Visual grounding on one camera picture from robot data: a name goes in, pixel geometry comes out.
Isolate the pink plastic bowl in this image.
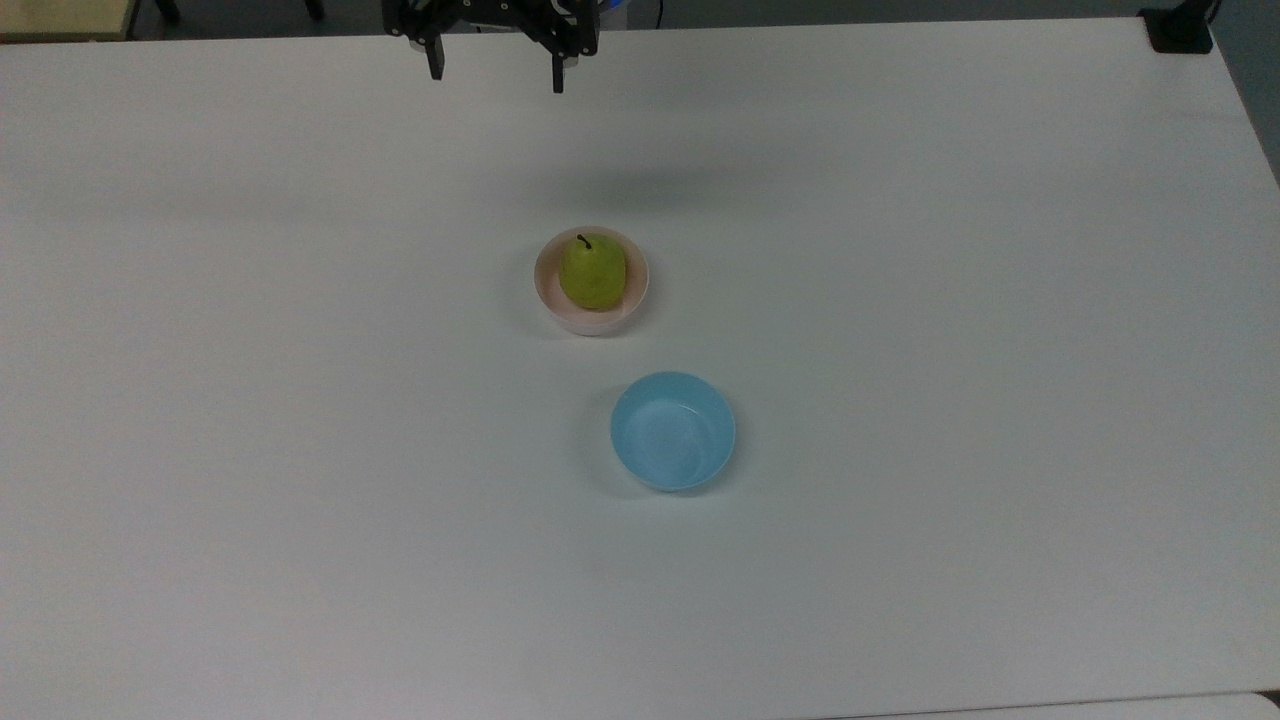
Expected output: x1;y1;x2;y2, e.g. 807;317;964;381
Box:
533;226;650;337

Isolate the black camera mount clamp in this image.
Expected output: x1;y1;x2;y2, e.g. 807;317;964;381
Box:
1138;0;1223;55

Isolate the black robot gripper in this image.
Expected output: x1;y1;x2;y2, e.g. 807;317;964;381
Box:
382;0;601;95

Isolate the wooden desk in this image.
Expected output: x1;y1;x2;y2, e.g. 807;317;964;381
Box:
0;0;141;43

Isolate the blue plastic bowl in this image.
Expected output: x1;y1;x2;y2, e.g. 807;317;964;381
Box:
610;371;737;493

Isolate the green pear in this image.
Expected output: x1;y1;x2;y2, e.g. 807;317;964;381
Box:
558;234;629;311

